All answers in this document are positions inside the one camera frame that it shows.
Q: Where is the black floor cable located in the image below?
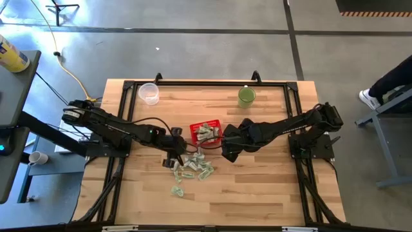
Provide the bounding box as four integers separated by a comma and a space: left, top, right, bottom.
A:
34, 71, 70, 106

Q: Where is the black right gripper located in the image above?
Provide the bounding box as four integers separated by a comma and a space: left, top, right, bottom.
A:
221, 118, 258, 164

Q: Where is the person's leg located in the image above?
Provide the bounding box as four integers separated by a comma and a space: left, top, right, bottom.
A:
368, 54, 412, 99

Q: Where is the yellow wipes canister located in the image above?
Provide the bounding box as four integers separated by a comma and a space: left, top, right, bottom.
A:
0, 34, 31, 73

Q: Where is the clear plastic cup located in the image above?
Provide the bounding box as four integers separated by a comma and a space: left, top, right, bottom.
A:
138, 82, 160, 106

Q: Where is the black device with indicator light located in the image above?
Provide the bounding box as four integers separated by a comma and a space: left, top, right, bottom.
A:
0, 127, 14, 156

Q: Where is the white mug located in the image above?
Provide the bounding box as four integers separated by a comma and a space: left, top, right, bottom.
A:
28, 150, 49, 167

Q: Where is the yellow extension cable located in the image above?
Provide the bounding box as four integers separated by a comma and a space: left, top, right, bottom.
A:
30, 0, 98, 103

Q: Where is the grey side desk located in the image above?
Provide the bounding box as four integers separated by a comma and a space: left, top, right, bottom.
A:
0, 50, 88, 204

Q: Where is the black aluminium table frame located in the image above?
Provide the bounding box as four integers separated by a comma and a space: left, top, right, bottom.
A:
69, 79, 348, 230

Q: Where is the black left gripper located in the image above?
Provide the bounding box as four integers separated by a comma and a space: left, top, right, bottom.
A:
160, 127, 188, 168

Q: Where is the white bracket strip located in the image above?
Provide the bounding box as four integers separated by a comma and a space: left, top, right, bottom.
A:
102, 225, 139, 232
282, 226, 319, 232

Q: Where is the white flat box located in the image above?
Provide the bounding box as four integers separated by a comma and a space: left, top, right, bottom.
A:
54, 119, 91, 154

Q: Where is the red plastic mesh basket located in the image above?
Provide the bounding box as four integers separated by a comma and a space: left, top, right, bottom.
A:
189, 119, 223, 148

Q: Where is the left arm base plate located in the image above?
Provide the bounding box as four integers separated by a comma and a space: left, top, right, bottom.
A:
86, 131, 133, 159

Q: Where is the black hazard-striped mat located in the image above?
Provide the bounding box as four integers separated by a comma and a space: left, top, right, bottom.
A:
335, 0, 412, 17

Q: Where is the blue-grey metal table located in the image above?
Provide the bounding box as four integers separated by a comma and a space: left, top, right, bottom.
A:
355, 85, 412, 189

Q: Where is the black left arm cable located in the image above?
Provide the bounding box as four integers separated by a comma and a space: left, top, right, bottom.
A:
127, 116, 199, 154

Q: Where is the green plastic cup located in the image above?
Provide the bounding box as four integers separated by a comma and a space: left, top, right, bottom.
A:
238, 85, 257, 109

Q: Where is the person's foot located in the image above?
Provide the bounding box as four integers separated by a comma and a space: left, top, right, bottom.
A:
359, 88, 382, 111

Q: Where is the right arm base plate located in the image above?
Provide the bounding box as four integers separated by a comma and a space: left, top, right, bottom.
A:
288, 133, 341, 160

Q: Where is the black tripod stand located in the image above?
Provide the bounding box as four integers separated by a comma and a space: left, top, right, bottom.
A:
44, 0, 80, 27

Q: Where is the blue-grey low shelf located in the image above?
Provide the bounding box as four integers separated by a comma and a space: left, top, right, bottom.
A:
17, 135, 88, 204

